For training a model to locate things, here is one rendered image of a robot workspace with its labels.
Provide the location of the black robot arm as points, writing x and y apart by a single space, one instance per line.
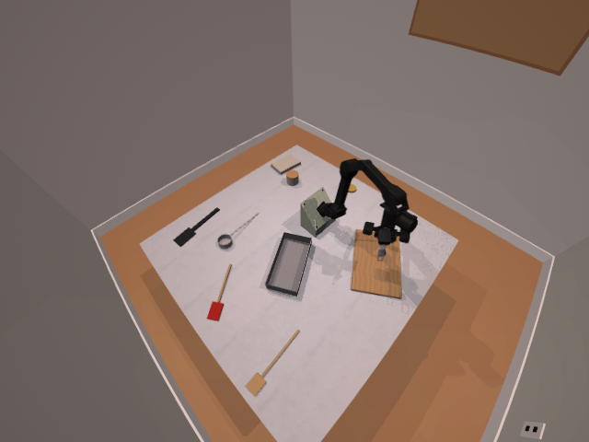
392 195

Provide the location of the red spatula with wooden handle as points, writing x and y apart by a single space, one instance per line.
216 308

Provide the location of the brown wooden board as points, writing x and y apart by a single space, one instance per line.
381 278

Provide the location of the brown flat board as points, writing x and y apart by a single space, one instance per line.
285 164

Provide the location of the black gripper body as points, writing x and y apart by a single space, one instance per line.
369 228

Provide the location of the grey cylinder with brown lid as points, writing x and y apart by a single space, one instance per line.
292 177

